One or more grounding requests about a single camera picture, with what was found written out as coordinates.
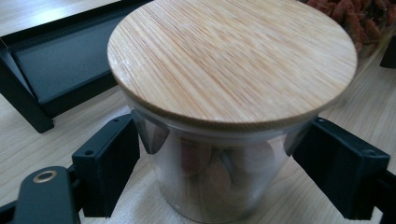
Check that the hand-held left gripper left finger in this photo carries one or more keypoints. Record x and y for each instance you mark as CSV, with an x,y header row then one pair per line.
x,y
104,168

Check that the wooden cylinder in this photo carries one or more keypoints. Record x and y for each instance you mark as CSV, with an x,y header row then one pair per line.
x,y
351,18

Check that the short glass jar wooden lid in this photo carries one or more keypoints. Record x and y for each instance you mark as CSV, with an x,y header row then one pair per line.
x,y
230,62

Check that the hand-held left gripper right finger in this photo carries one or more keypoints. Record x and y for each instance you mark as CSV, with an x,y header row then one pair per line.
x,y
342,168

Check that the black metal rack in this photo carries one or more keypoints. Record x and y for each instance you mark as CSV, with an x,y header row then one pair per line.
x,y
62,59

